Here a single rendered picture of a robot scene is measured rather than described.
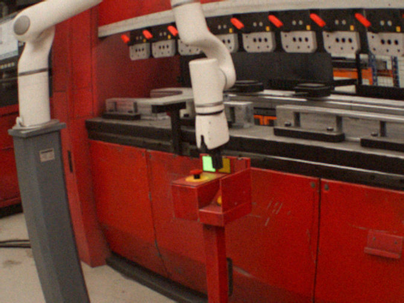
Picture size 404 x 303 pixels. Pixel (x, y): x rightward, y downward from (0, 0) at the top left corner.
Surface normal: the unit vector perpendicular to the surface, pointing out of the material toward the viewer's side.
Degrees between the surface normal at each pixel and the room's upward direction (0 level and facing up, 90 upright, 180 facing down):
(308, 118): 90
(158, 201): 90
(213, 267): 90
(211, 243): 90
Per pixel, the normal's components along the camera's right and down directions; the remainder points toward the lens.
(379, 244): -0.76, 0.17
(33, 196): -0.02, 0.18
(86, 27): 0.65, 0.10
